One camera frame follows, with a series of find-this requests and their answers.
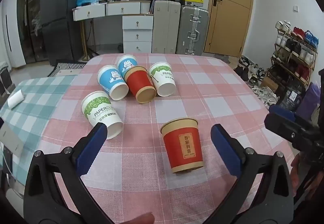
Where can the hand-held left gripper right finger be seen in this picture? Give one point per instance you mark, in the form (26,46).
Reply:
(225,149)

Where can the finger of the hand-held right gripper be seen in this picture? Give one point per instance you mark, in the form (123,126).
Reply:
(281,111)
(281,125)

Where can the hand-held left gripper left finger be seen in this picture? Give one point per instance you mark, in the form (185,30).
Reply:
(91,149)

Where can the red cup with gold label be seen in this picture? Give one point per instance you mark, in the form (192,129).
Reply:
(182,149)

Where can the white green paper cup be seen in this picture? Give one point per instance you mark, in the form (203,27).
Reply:
(101,115)
(162,79)

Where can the blue white paper cup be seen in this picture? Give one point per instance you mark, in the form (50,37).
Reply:
(112,82)
(126,63)

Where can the plain red paper cup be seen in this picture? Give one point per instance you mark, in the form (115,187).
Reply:
(140,84)

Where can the person's right hand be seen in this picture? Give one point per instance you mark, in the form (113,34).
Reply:
(295,163)

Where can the person's left hand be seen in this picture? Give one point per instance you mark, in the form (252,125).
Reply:
(136,219)

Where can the black plastic bag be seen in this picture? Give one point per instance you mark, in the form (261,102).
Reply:
(290,97)

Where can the purple bag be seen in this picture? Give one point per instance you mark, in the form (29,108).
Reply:
(310,98)

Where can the pile of shoes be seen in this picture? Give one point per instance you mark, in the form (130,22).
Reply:
(255,79)

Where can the wooden shoe rack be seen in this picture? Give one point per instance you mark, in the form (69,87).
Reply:
(291,61)

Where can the pink plaid tablecloth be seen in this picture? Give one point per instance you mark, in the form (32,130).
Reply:
(202,92)

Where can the teal plaid cloth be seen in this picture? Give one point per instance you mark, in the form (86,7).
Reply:
(38,102)

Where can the rows of shoes on rack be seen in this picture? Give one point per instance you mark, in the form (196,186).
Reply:
(298,39)

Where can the striped floor mat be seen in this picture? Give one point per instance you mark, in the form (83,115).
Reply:
(67,67)

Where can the white paper roll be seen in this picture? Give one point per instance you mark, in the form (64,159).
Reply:
(16,98)

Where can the wooden door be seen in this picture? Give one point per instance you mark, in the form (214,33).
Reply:
(227,11)

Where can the silver suitcase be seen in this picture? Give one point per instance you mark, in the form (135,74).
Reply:
(192,31)

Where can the white drawer cabinet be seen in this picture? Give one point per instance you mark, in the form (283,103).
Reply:
(138,34)

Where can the black refrigerator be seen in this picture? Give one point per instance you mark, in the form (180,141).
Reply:
(63,16)

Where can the beige suitcase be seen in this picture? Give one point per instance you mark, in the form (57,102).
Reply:
(165,26)

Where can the white desk with drawers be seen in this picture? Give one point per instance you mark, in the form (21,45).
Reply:
(101,10)

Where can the yellow black shoe box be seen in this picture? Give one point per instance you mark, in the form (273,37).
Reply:
(193,1)

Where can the dark glass cabinet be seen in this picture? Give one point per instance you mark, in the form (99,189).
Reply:
(31,18)

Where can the white light switch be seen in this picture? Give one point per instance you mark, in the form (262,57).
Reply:
(295,8)

